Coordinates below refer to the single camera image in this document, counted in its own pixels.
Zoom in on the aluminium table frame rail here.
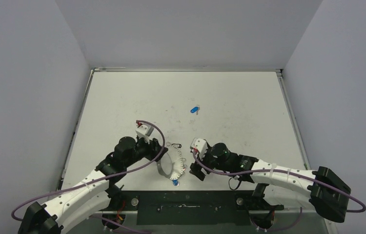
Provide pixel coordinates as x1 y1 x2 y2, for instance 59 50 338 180
275 69 310 169

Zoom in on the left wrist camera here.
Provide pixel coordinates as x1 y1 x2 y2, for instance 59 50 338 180
136 121 154 144

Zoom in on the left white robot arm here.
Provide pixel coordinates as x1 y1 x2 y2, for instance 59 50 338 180
18 136 168 234

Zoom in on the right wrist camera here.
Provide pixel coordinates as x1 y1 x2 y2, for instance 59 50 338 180
190 138 208 156

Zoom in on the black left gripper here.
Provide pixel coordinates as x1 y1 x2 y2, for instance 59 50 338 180
124 135 167 168

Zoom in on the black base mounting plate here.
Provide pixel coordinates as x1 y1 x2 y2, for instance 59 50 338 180
89 190 284 227

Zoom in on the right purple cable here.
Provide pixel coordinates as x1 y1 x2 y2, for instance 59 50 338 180
192 152 366 214

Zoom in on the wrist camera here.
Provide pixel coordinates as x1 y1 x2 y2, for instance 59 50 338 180
190 138 208 156
136 121 154 144

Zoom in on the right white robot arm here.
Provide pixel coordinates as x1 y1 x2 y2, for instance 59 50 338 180
189 139 351 223

